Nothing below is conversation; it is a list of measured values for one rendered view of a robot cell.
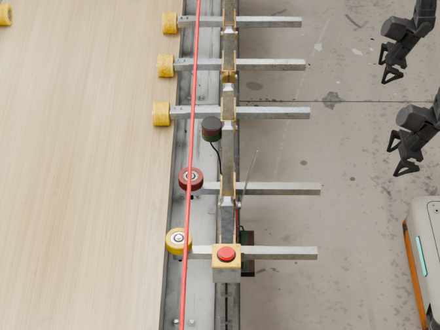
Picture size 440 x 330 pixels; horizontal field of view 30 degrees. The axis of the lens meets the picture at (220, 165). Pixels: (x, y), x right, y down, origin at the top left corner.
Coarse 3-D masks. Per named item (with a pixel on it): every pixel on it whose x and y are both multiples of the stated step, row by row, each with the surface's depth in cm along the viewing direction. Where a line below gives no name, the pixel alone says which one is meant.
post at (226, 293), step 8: (224, 288) 207; (232, 288) 207; (224, 296) 209; (232, 296) 209; (224, 304) 212; (232, 304) 212; (224, 312) 215; (232, 312) 215; (224, 320) 217; (232, 320) 217; (224, 328) 220; (232, 328) 220
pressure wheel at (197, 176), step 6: (186, 168) 262; (192, 168) 262; (180, 174) 260; (186, 174) 261; (192, 174) 261; (198, 174) 260; (180, 180) 259; (186, 180) 259; (192, 180) 259; (198, 180) 259; (180, 186) 261; (186, 186) 258; (192, 186) 258; (198, 186) 259; (192, 198) 268
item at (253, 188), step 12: (192, 192) 264; (204, 192) 264; (216, 192) 264; (240, 192) 264; (252, 192) 264; (264, 192) 263; (276, 192) 263; (288, 192) 263; (300, 192) 263; (312, 192) 263
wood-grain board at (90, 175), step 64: (64, 0) 327; (128, 0) 326; (0, 64) 300; (64, 64) 299; (128, 64) 299; (0, 128) 276; (64, 128) 276; (128, 128) 276; (0, 192) 257; (64, 192) 256; (128, 192) 256; (0, 256) 240; (64, 256) 239; (128, 256) 239; (0, 320) 225; (64, 320) 224; (128, 320) 224
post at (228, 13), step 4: (228, 0) 295; (232, 0) 295; (228, 4) 296; (232, 4) 296; (228, 8) 297; (232, 8) 297; (228, 12) 299; (232, 12) 299; (228, 16) 300; (232, 16) 300; (228, 20) 301; (232, 20) 301; (228, 24) 302; (232, 24) 302
